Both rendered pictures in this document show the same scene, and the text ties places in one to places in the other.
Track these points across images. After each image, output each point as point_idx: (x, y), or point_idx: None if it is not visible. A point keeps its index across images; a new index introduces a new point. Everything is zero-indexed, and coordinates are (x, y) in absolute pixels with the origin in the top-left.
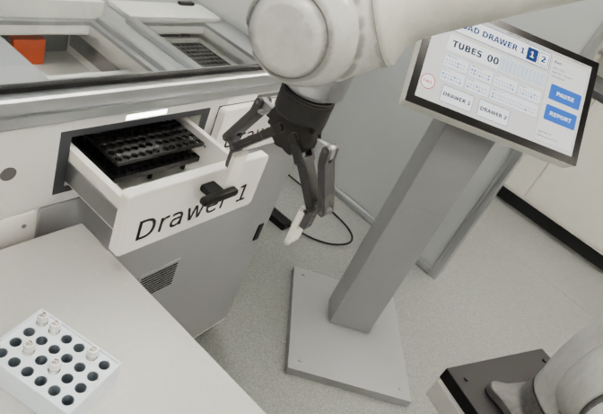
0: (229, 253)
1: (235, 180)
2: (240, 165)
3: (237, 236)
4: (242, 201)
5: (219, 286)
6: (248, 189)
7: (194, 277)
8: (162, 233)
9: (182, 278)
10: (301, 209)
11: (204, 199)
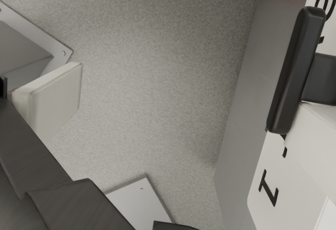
0: (243, 206)
1: (295, 144)
2: (320, 169)
3: (248, 225)
4: (256, 186)
5: (231, 182)
6: (265, 206)
7: (252, 158)
8: None
9: (260, 145)
10: (26, 90)
11: (315, 11)
